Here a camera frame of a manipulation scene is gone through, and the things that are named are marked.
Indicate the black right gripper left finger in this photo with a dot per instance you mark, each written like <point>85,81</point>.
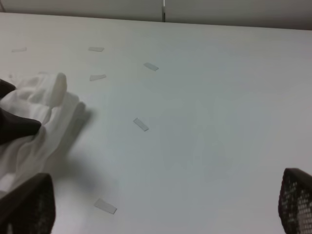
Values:
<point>29,208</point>

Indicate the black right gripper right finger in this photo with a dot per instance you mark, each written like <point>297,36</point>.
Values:
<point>295,202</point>

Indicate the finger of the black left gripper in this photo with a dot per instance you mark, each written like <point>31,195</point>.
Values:
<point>14,122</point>

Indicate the white short sleeve t-shirt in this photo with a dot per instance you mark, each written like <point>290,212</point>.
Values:
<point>38,116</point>

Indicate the clear tape piece near front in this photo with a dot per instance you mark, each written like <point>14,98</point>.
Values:
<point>104,206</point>

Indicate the clear tape piece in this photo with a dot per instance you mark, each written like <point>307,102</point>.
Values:
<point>97,77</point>
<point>151,66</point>
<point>96,49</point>
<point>19,50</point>
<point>104,206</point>
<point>140,124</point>

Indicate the clear tape piece far left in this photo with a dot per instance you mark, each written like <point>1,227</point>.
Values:
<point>19,50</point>

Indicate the clear tape piece middle right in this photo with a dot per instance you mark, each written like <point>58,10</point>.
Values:
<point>97,77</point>

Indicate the clear tape piece top centre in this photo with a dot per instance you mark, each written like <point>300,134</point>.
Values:
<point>96,49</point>

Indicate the clear tape piece middle left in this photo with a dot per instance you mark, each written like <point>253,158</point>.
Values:
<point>140,124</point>

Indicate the clear tape piece far right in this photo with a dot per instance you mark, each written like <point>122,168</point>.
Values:
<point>151,66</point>

